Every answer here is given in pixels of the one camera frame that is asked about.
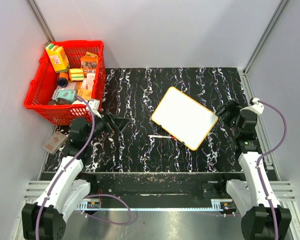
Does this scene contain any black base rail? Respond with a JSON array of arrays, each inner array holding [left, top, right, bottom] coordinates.
[[76, 172, 246, 200]]

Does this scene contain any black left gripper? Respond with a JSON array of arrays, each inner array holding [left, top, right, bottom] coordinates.
[[84, 109, 130, 144]]

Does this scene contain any white red marker pen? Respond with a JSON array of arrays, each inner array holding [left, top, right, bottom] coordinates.
[[148, 135, 176, 139]]

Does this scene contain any pink white small box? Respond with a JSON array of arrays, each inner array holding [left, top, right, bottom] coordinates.
[[42, 131, 67, 154]]

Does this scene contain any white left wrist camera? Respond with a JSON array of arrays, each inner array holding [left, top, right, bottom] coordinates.
[[86, 98, 102, 118]]

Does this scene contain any pink white carton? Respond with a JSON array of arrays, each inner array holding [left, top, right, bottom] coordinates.
[[80, 72, 96, 90]]

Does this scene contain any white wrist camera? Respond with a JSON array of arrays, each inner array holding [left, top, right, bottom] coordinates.
[[86, 98, 102, 118], [241, 97, 264, 115]]

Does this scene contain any teal snack box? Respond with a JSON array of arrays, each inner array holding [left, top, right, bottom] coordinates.
[[52, 89, 77, 103]]

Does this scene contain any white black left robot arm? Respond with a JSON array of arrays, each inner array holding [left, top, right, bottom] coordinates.
[[21, 113, 129, 240]]

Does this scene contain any white board with orange frame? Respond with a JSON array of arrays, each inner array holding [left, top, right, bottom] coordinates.
[[151, 86, 219, 151]]

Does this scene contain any red plastic shopping basket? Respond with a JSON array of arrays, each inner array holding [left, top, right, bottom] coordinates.
[[23, 40, 106, 126]]

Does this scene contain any orange black bottle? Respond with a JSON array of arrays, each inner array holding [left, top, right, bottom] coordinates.
[[57, 72, 69, 88]]

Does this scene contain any yellow juice carton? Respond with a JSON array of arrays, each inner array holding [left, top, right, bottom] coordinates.
[[45, 43, 70, 73]]

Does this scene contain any orange snack box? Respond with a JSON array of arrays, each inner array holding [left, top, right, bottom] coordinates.
[[80, 56, 98, 69]]

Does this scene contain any yellow green sponge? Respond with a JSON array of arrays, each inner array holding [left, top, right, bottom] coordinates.
[[68, 68, 85, 81]]

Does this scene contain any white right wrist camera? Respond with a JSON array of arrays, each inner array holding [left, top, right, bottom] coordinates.
[[241, 97, 264, 115]]

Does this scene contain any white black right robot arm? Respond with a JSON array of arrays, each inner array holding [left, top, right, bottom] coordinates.
[[216, 98, 292, 240]]

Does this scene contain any orange small packet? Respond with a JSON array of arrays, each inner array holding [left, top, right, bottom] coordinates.
[[77, 89, 92, 101]]

